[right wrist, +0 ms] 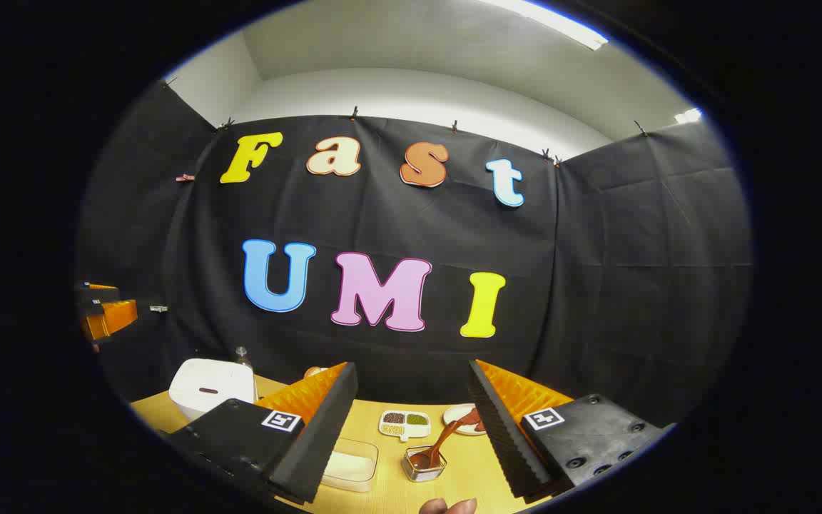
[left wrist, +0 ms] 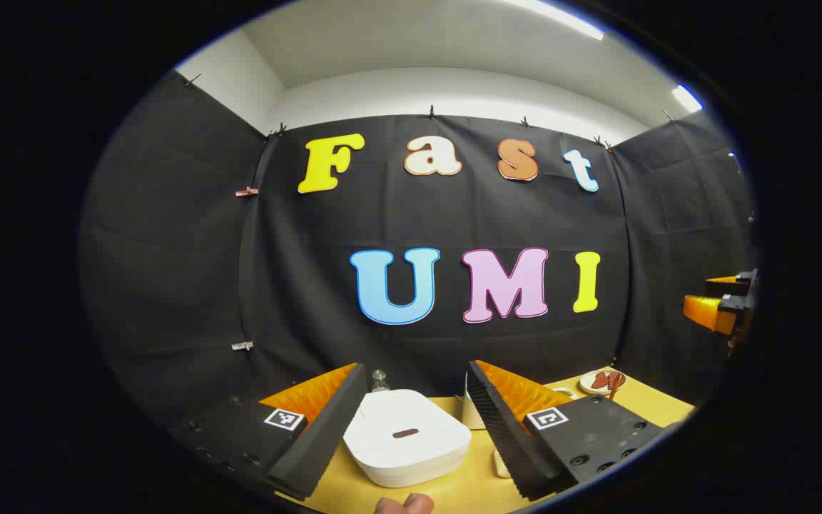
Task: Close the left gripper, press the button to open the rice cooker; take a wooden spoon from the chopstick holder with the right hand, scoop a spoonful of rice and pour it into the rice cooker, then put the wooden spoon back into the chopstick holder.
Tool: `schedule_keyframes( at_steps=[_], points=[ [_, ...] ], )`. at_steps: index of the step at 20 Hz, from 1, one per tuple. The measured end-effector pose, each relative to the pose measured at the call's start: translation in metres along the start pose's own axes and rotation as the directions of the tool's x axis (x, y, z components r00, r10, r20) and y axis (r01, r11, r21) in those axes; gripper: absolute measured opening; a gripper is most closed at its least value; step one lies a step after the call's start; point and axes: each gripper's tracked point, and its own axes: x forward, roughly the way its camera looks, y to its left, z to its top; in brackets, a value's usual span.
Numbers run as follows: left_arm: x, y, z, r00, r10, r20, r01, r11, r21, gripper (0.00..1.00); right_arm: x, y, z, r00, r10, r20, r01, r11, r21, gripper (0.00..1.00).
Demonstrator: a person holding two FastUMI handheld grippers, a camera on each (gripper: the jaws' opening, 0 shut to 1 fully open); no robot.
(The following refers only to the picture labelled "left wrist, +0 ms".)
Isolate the white toaster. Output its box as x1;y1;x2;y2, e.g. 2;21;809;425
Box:
462;389;487;430

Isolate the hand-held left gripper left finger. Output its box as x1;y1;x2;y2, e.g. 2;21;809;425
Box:
172;363;369;500

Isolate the white rice cooker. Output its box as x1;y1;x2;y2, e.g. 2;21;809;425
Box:
343;389;472;488

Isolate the ceiling light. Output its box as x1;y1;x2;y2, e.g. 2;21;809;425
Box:
511;0;606;41
671;84;704;114

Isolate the white round plate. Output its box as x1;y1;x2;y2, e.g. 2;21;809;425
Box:
579;370;626;395

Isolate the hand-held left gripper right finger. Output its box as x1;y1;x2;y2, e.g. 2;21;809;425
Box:
465;361;669;500

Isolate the black backdrop cloth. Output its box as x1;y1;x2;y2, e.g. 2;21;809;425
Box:
79;68;760;429

